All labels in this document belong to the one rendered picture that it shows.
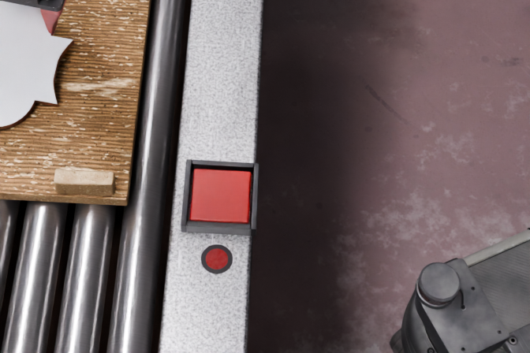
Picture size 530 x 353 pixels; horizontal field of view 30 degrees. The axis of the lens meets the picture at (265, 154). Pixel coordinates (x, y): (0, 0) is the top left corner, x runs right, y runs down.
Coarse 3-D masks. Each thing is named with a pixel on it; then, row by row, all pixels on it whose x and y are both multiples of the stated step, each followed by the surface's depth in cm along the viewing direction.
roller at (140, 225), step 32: (160, 0) 114; (160, 32) 111; (160, 64) 109; (160, 96) 107; (160, 128) 105; (160, 160) 104; (160, 192) 102; (128, 224) 100; (160, 224) 101; (128, 256) 98; (128, 288) 96; (128, 320) 95; (128, 352) 93
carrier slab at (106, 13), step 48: (96, 0) 111; (144, 0) 111; (96, 48) 108; (144, 48) 109; (96, 96) 105; (0, 144) 102; (48, 144) 102; (96, 144) 102; (0, 192) 99; (48, 192) 99
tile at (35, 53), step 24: (0, 24) 104; (24, 24) 104; (0, 48) 104; (24, 48) 104; (48, 48) 104; (0, 72) 103; (24, 72) 103; (48, 72) 103; (0, 96) 102; (24, 96) 102; (48, 96) 102; (0, 120) 102
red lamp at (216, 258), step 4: (208, 252) 99; (212, 252) 99; (216, 252) 99; (220, 252) 99; (224, 252) 99; (208, 256) 99; (212, 256) 99; (216, 256) 99; (220, 256) 99; (224, 256) 99; (208, 260) 99; (212, 260) 99; (216, 260) 99; (220, 260) 99; (224, 260) 99; (208, 264) 98; (212, 264) 98; (216, 264) 98; (220, 264) 98; (224, 264) 98; (212, 268) 98; (216, 268) 98; (220, 268) 98
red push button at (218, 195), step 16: (208, 176) 102; (224, 176) 102; (240, 176) 102; (192, 192) 101; (208, 192) 101; (224, 192) 101; (240, 192) 101; (192, 208) 100; (208, 208) 100; (224, 208) 100; (240, 208) 100
